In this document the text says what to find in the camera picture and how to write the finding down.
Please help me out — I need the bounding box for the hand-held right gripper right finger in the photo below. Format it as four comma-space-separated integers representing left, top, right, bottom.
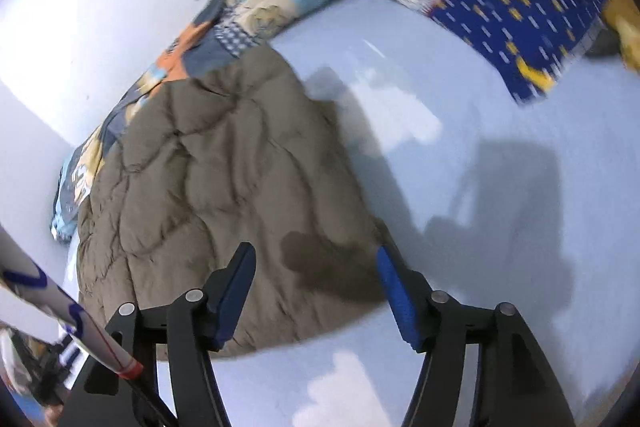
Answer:
376, 244, 576, 427

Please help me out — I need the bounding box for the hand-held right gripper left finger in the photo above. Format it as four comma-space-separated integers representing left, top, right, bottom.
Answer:
59, 242, 257, 427

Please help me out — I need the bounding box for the olive hooded puffer jacket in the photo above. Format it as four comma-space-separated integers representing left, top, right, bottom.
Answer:
75, 44, 401, 360

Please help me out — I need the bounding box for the white printed tube red tip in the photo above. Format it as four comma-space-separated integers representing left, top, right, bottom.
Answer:
0, 222, 144, 380

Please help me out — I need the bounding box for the star print pillow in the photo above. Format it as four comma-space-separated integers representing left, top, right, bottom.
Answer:
354, 0, 612, 105

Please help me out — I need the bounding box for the dark grey cloth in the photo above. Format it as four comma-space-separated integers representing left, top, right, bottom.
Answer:
582, 27, 623, 58

